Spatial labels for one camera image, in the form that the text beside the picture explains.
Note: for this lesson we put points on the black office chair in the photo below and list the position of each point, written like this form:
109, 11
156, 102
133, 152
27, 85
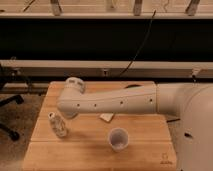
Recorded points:
14, 136

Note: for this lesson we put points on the clear plastic bottle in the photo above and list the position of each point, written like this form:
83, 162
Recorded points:
57, 125

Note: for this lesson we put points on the white sponge block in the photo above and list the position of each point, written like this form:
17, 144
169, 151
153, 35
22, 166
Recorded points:
107, 117

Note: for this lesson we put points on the green bowl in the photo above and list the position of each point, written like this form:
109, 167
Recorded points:
132, 86

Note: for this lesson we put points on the wall power outlet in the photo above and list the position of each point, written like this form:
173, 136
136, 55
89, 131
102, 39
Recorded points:
105, 72

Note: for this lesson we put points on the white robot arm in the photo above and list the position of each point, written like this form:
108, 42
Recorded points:
192, 102

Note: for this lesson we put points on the white paper cup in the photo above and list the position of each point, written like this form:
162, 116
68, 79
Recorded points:
118, 139

